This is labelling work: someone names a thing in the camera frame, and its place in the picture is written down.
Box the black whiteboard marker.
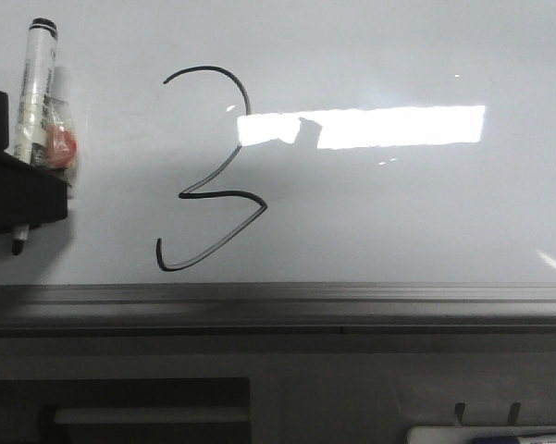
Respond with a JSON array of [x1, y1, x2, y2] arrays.
[[10, 17, 82, 256]]

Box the white whiteboard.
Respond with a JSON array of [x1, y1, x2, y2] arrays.
[[0, 1, 556, 330]]

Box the blue capped marker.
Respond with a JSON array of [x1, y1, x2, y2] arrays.
[[471, 434, 556, 444]]

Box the grey marker tray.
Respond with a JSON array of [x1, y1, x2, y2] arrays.
[[0, 333, 556, 443]]

